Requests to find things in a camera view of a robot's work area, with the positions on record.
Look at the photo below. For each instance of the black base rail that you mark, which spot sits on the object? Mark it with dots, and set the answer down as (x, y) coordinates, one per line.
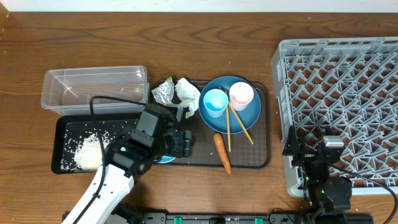
(272, 218)

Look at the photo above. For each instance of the white pink cup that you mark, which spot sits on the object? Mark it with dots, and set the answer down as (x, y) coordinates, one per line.
(240, 95)

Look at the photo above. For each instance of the light blue cup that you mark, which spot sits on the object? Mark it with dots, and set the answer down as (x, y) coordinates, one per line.
(216, 102)

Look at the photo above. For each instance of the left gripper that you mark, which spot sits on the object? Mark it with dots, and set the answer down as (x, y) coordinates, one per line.
(185, 145)

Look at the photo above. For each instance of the grey dishwasher rack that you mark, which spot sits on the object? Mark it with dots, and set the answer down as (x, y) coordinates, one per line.
(350, 86)

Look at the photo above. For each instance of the light blue bowl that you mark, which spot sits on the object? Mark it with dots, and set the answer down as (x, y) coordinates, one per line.
(164, 160)

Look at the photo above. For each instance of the orange carrot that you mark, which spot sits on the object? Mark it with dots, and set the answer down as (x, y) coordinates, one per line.
(220, 147)

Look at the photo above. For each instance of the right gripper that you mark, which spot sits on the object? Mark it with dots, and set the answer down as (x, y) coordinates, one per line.
(293, 147)

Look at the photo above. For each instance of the left wooden chopstick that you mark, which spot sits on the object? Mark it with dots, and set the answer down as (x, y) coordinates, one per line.
(228, 128)

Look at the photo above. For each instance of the brown serving tray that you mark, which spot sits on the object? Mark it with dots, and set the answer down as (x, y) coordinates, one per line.
(243, 154)

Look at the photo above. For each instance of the dark blue plate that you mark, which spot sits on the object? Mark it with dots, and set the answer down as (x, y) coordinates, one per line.
(248, 116)

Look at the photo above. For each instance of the foil snack wrapper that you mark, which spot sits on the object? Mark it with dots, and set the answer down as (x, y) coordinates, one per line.
(164, 93)

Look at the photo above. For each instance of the white tissue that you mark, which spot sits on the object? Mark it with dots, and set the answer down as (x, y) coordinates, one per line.
(189, 96)

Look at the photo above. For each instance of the white rice pile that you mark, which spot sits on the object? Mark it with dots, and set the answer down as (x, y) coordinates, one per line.
(81, 154)

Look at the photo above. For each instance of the clear plastic bin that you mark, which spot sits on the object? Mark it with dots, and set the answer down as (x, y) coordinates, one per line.
(69, 91)

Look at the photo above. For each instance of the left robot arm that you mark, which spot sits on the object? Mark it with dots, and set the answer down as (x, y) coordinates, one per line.
(130, 156)

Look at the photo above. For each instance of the black waste tray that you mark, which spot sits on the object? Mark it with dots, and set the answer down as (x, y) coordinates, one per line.
(111, 126)

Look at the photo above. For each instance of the wooden chopstick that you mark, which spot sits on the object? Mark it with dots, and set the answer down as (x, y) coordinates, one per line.
(228, 128)
(240, 123)

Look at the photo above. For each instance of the right wooden chopstick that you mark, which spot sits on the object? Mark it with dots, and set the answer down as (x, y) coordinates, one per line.
(240, 123)

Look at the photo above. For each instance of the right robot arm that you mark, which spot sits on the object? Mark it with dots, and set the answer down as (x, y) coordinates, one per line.
(329, 196)

